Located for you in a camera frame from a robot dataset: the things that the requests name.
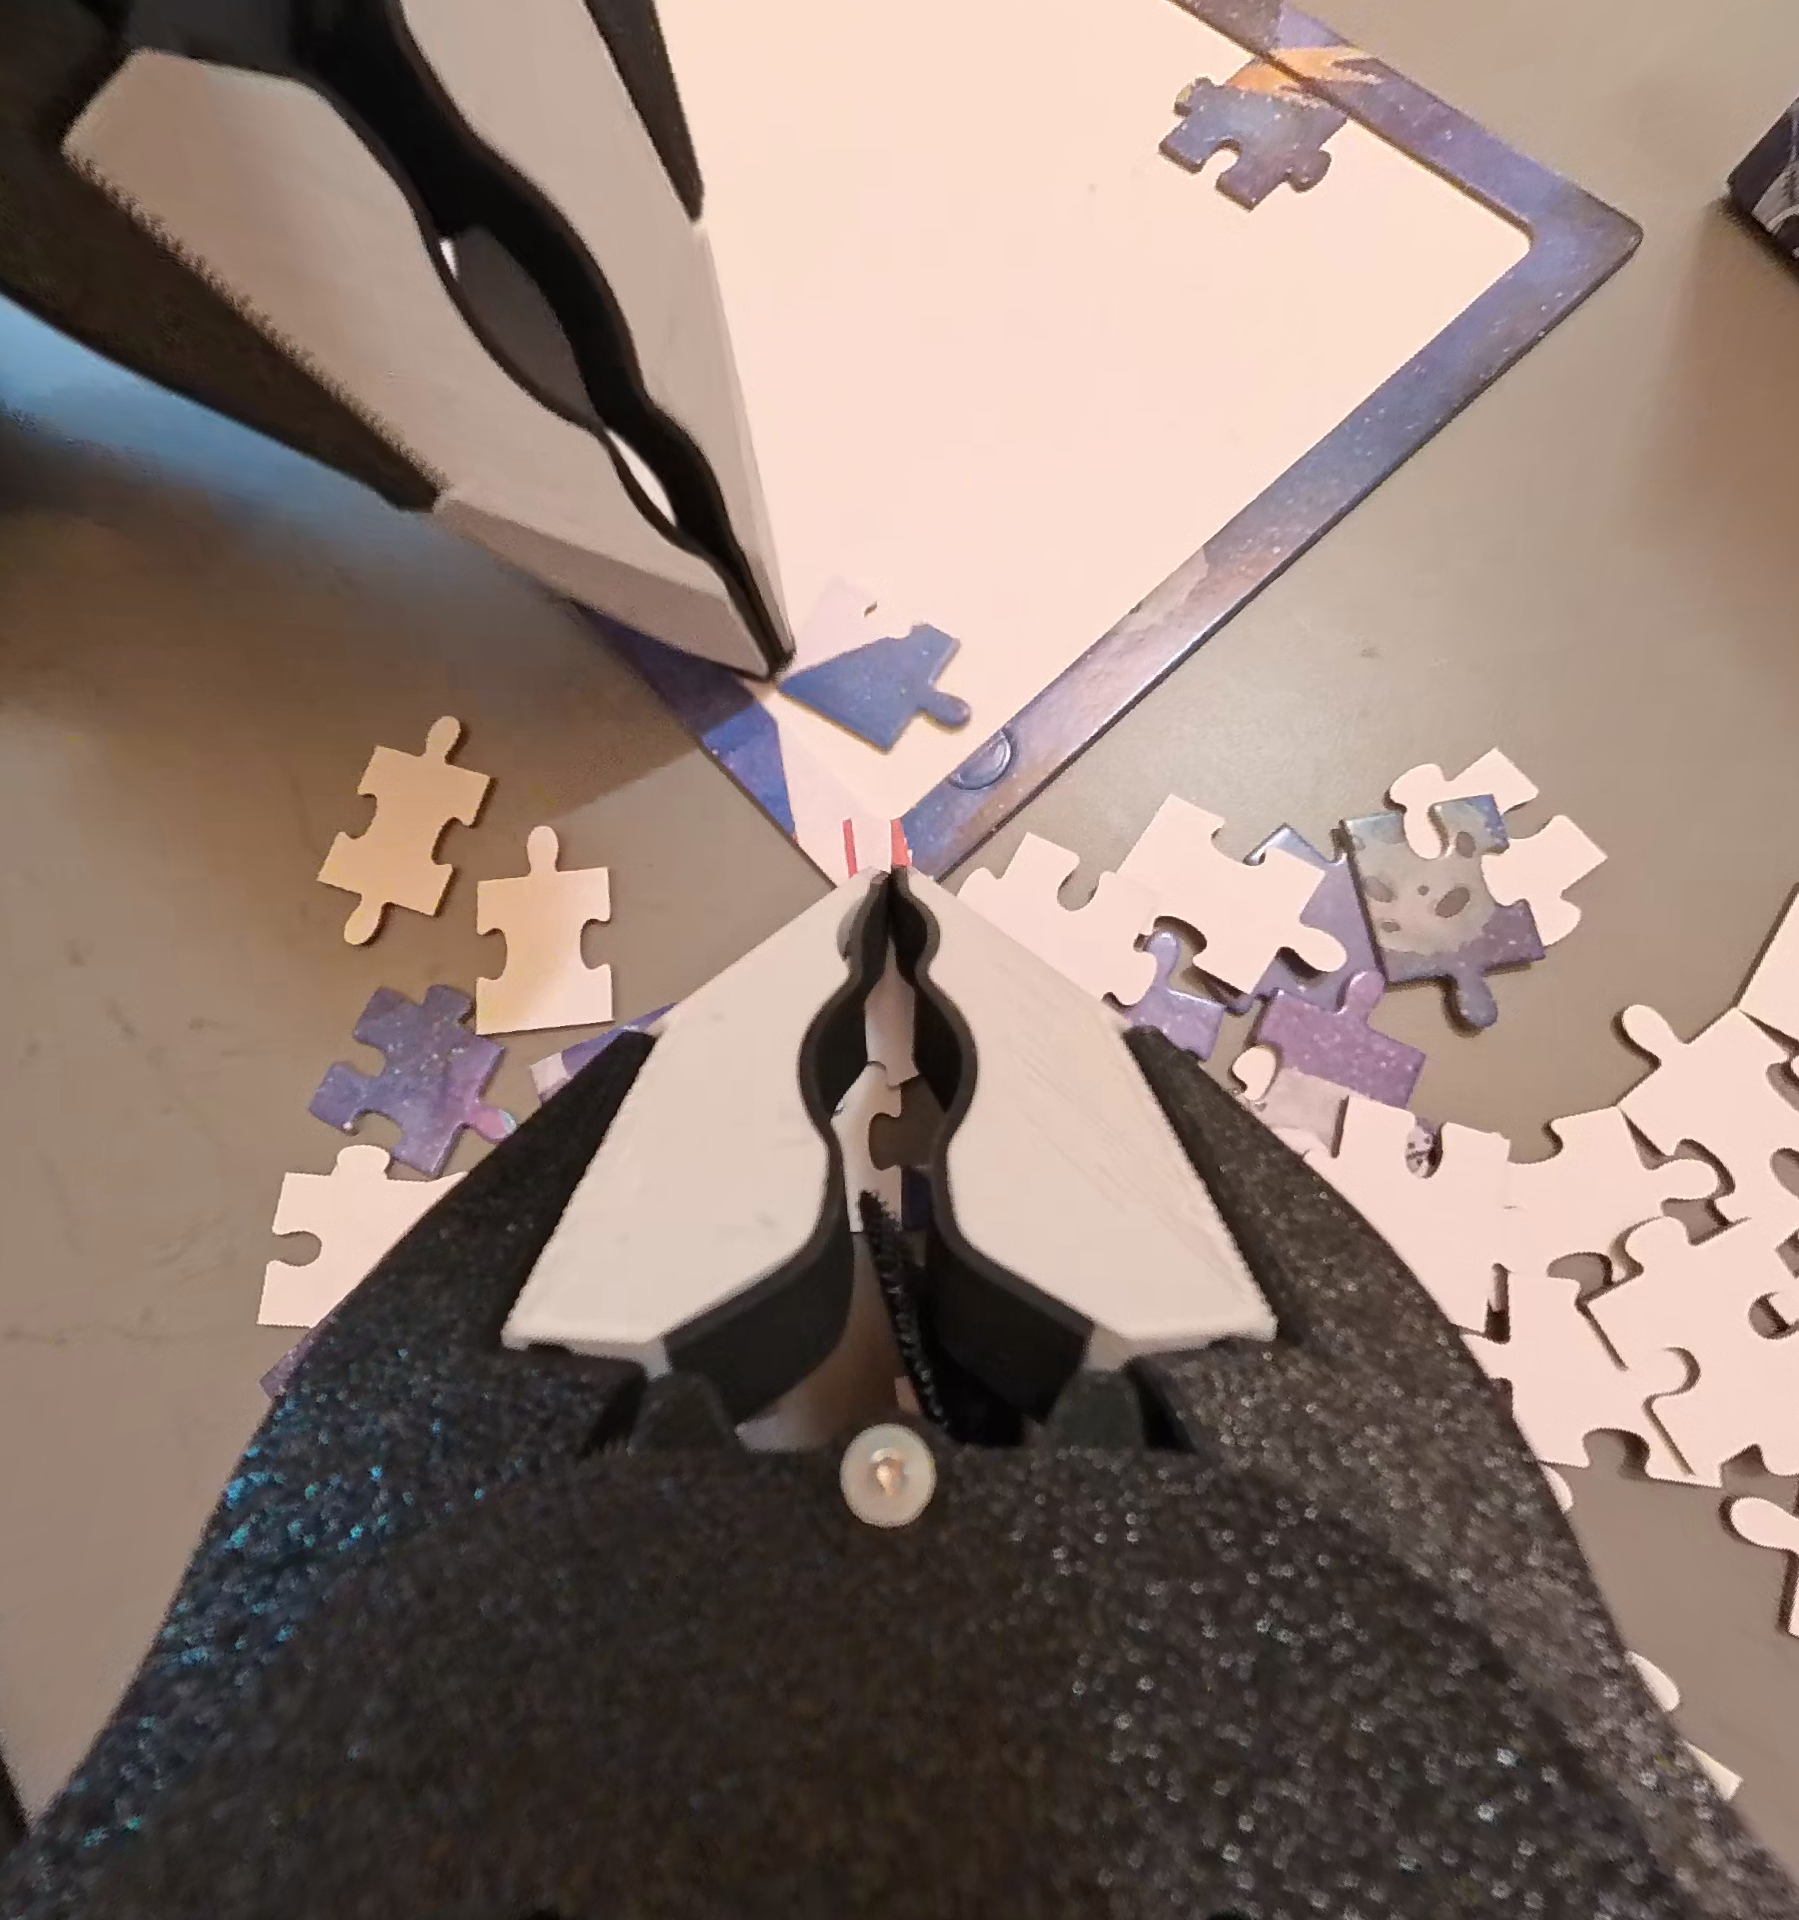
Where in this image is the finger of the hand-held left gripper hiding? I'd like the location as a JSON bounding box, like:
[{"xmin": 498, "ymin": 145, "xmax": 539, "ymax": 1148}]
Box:
[
  {"xmin": 63, "ymin": 0, "xmax": 791, "ymax": 680},
  {"xmin": 448, "ymin": 0, "xmax": 800, "ymax": 650}
]

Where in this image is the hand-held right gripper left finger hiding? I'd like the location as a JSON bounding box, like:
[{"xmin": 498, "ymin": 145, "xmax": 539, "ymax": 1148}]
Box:
[{"xmin": 498, "ymin": 870, "xmax": 901, "ymax": 1421}]

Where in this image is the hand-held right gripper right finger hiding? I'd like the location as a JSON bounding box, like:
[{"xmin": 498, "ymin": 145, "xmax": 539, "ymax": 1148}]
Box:
[{"xmin": 893, "ymin": 870, "xmax": 1280, "ymax": 1423}]

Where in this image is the blue framed puzzle board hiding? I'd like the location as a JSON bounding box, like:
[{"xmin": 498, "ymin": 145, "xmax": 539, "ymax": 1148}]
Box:
[{"xmin": 585, "ymin": 0, "xmax": 1644, "ymax": 878}]

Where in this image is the pile of jigsaw puzzle pieces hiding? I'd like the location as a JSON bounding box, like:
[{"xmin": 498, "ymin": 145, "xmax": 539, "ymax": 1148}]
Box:
[{"xmin": 257, "ymin": 716, "xmax": 1799, "ymax": 1801}]

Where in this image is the grey desk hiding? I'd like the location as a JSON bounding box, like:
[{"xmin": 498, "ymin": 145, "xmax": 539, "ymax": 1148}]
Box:
[{"xmin": 0, "ymin": 0, "xmax": 1799, "ymax": 1920}]

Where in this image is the blue comet puzzle piece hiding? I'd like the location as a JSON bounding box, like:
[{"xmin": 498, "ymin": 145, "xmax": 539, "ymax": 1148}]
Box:
[{"xmin": 1162, "ymin": 65, "xmax": 1350, "ymax": 204}]

